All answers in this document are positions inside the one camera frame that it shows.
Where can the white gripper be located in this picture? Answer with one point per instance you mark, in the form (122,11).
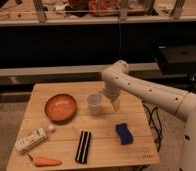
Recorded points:
(111,94)

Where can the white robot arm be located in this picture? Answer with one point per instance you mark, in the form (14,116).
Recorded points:
(179,102)

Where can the orange ceramic bowl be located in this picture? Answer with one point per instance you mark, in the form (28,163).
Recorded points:
(60,107)

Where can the blue sponge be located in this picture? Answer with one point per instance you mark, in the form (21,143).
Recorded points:
(124,134)

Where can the wooden table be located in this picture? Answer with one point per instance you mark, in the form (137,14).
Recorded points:
(105,148)

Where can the white plastic bottle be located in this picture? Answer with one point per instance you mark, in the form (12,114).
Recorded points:
(33,139)

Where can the black box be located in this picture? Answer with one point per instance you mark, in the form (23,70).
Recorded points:
(177,59)

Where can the orange carrot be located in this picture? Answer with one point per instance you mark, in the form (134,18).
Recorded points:
(43,161)

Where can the background workbench shelf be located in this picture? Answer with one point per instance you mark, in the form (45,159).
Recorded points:
(92,12)

